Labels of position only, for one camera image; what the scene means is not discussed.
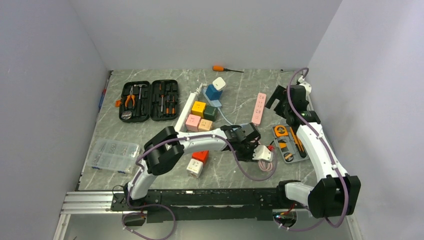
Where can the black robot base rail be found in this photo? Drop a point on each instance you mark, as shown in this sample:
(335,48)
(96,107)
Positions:
(207,204)

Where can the white cube socket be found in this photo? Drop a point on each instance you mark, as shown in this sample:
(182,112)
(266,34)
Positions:
(195,168)

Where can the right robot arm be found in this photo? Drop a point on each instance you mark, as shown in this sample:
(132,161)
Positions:
(336,191)

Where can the orange tape measure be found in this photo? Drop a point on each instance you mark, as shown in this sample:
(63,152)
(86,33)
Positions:
(280,131)

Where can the orange utility knife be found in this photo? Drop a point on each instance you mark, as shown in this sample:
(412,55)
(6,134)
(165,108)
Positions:
(298,144)

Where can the pink power strip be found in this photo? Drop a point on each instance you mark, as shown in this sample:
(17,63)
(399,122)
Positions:
(258,109)

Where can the yellow cube socket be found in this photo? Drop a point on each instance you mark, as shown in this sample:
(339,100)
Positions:
(198,108)

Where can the pink cube socket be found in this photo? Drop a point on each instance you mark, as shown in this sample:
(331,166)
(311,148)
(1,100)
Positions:
(192,123)

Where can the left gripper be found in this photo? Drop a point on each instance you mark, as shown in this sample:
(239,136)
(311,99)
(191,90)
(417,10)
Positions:
(249,158)

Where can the blue cube socket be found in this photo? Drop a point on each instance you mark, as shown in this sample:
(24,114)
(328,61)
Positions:
(212,93)

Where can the black tool case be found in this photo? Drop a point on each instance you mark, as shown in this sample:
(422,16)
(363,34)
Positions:
(150,101)

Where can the red cube socket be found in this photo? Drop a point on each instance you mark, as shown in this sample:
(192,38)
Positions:
(201,156)

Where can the white long power strip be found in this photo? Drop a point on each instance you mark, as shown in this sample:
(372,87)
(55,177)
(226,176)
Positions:
(180,125)

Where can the black electrical tape roll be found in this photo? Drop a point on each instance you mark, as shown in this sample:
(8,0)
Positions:
(288,157)

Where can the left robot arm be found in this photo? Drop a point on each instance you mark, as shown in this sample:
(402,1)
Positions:
(165,149)

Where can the blue pen at wall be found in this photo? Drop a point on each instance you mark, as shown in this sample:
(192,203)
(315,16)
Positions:
(103,93)

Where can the grey tool tray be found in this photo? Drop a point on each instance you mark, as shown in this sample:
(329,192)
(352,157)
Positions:
(287,144)

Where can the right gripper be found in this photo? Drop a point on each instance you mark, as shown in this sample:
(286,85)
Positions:
(280,94)

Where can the white charger plug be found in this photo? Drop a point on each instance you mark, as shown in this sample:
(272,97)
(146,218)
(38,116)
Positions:
(219,83)

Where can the clear plastic screw box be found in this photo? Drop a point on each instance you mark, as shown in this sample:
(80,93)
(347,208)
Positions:
(113,155)

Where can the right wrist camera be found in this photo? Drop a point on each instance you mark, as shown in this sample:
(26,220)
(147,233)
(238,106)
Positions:
(302,82)

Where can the orange handled screwdriver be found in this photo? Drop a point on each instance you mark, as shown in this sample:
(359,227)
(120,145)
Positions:
(218,68)

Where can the dark green cube socket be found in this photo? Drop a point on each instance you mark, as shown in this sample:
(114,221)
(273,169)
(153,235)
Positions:
(210,113)

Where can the orange pliers in case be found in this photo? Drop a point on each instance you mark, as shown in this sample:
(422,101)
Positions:
(130,99)

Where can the beige cube socket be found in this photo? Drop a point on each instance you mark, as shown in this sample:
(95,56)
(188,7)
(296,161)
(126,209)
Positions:
(205,125)

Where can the small black orange screwdriver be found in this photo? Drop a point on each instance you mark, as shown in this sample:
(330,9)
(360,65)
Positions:
(170,105)

